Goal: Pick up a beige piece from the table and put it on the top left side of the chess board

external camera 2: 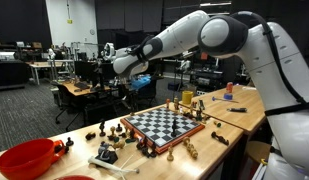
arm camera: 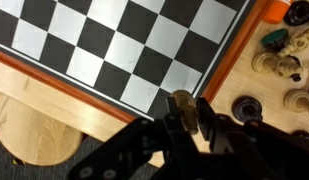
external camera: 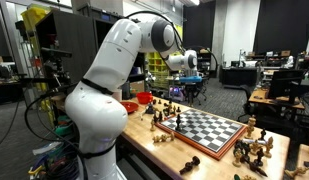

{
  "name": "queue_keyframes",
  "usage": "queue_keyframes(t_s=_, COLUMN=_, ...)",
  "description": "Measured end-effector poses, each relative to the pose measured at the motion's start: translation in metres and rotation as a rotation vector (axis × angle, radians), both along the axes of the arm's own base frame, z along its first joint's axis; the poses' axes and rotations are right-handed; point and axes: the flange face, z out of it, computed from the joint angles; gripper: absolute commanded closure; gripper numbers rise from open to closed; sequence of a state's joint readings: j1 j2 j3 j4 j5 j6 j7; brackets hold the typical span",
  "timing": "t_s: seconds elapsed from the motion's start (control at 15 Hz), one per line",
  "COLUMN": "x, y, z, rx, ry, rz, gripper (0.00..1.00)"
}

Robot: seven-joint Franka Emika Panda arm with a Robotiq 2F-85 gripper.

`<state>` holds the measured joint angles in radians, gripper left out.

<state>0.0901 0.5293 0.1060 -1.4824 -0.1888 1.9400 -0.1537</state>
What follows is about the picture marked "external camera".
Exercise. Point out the dark shelving cabinet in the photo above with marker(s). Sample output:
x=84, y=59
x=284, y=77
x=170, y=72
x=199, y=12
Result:
x=74, y=36

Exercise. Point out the black chess piece lying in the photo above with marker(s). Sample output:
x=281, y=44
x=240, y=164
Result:
x=189, y=164
x=258, y=167

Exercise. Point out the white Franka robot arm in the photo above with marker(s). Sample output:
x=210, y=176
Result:
x=100, y=113

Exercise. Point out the yellow bin rack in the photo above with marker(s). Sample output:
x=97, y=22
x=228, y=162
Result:
x=155, y=63

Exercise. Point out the small black chess pawn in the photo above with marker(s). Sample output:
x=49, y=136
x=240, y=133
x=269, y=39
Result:
x=262, y=134

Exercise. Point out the black office chair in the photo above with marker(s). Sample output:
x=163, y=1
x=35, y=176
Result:
x=248, y=100

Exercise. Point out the cardboard box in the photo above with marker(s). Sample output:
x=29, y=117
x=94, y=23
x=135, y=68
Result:
x=137, y=86

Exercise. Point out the tall beige chess king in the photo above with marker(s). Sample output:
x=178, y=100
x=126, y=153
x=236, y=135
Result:
x=250, y=126

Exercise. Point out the chessboard with red-brown frame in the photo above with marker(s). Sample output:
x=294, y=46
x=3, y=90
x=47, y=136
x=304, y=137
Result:
x=207, y=130

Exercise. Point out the black lab bench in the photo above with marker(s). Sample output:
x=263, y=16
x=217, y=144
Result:
x=239, y=76

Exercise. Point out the dark cone-shaped chess piece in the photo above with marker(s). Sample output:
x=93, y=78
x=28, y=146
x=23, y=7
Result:
x=150, y=108

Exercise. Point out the dark grey bottle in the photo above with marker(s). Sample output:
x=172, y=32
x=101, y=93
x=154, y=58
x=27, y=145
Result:
x=126, y=90

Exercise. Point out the beige chess piece lying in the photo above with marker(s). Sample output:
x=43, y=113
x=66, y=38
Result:
x=249, y=177
x=162, y=136
x=295, y=171

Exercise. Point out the black chess piece standing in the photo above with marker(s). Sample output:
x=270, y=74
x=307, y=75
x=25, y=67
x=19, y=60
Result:
x=178, y=122

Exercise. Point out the wooden office desk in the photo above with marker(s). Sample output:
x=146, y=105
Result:
x=275, y=98

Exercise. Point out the black chess knight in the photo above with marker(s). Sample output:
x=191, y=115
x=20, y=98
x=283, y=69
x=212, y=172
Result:
x=242, y=145

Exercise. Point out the black computer monitor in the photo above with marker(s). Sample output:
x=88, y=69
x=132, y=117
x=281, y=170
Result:
x=285, y=83

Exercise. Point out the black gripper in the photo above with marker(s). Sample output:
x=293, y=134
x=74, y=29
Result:
x=192, y=87

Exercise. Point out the beige chess pawn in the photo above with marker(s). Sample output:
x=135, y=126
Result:
x=237, y=157
x=152, y=125

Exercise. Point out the green plastic object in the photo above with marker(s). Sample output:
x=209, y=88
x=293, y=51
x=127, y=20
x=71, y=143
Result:
x=63, y=128

